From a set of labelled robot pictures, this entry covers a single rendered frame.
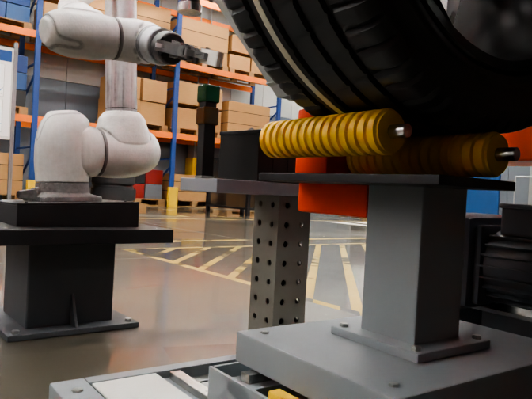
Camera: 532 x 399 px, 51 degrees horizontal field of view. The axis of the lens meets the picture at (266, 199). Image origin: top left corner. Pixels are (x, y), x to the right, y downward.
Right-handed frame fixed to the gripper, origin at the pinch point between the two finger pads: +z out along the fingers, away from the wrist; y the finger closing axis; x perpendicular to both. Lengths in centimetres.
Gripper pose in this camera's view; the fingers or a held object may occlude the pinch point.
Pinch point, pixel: (210, 57)
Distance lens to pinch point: 120.4
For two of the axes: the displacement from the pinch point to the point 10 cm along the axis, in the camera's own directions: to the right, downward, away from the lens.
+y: 7.6, 0.3, 6.5
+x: -2.3, 9.5, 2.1
